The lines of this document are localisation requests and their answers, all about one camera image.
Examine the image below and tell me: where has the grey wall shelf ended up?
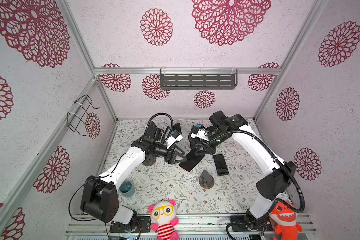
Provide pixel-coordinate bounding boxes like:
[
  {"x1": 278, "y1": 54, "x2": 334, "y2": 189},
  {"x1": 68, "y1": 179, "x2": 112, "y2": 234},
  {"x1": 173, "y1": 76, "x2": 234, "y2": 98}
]
[{"x1": 159, "y1": 69, "x2": 238, "y2": 90}]

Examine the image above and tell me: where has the round wooden phone stand centre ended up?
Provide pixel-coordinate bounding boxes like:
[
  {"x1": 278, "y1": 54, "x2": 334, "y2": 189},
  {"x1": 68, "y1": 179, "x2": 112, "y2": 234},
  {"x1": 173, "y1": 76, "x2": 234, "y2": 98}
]
[{"x1": 199, "y1": 170, "x2": 215, "y2": 189}]

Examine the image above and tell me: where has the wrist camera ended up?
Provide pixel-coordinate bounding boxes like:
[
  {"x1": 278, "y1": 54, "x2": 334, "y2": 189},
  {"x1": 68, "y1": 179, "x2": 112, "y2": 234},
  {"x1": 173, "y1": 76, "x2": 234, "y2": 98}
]
[
  {"x1": 190, "y1": 128, "x2": 209, "y2": 141},
  {"x1": 166, "y1": 130, "x2": 183, "y2": 149}
]

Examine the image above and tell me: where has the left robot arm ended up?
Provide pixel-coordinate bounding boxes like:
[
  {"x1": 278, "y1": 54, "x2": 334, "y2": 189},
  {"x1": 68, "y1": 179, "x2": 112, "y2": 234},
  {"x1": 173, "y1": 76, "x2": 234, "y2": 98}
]
[{"x1": 80, "y1": 123, "x2": 187, "y2": 231}]

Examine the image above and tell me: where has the black wire wall rack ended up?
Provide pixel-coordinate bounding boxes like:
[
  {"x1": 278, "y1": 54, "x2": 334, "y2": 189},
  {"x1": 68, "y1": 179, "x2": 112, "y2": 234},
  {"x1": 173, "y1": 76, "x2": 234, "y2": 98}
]
[{"x1": 66, "y1": 95, "x2": 100, "y2": 137}]

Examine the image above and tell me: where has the red shark plush toy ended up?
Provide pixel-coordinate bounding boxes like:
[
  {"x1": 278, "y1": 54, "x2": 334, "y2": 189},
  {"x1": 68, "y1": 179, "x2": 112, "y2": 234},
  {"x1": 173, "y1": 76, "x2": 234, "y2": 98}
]
[{"x1": 269, "y1": 202, "x2": 303, "y2": 240}]

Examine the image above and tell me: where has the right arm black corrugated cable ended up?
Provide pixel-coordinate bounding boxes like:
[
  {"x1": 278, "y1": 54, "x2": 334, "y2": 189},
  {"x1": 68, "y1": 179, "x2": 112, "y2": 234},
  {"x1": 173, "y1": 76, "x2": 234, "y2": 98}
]
[{"x1": 188, "y1": 127, "x2": 306, "y2": 240}]

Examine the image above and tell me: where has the teal ceramic cup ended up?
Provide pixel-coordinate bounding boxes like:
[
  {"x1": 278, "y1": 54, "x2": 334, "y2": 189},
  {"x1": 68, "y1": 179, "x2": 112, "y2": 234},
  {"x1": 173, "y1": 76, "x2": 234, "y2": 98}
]
[{"x1": 119, "y1": 180, "x2": 135, "y2": 198}]

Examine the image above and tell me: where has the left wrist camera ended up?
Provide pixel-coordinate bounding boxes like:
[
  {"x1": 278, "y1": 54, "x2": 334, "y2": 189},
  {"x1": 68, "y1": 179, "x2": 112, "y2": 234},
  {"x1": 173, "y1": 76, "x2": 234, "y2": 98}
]
[{"x1": 166, "y1": 130, "x2": 183, "y2": 149}]

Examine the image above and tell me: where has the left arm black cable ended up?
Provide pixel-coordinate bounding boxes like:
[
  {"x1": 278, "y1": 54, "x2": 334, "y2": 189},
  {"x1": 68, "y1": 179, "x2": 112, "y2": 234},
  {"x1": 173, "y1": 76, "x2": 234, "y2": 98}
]
[{"x1": 67, "y1": 112, "x2": 175, "y2": 223}]

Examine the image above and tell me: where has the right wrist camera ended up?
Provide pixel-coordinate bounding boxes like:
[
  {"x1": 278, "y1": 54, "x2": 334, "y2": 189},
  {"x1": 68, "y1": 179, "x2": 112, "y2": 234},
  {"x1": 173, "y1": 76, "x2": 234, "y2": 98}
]
[{"x1": 190, "y1": 128, "x2": 209, "y2": 141}]

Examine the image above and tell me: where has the white pink plush doll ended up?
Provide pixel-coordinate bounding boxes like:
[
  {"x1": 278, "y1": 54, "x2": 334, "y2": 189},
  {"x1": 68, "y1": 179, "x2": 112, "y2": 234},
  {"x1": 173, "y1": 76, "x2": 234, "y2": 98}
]
[{"x1": 149, "y1": 200, "x2": 180, "y2": 240}]

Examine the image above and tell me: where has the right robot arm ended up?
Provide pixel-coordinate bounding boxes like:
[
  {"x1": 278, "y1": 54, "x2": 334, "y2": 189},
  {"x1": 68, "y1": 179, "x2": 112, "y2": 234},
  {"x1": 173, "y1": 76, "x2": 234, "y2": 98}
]
[{"x1": 188, "y1": 111, "x2": 305, "y2": 234}]

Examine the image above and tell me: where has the black phone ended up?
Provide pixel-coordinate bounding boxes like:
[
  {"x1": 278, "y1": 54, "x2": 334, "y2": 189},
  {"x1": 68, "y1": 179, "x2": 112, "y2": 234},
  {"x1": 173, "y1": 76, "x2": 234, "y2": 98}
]
[
  {"x1": 213, "y1": 154, "x2": 229, "y2": 176},
  {"x1": 172, "y1": 123, "x2": 182, "y2": 135},
  {"x1": 188, "y1": 125, "x2": 201, "y2": 149},
  {"x1": 179, "y1": 148, "x2": 205, "y2": 172}
]

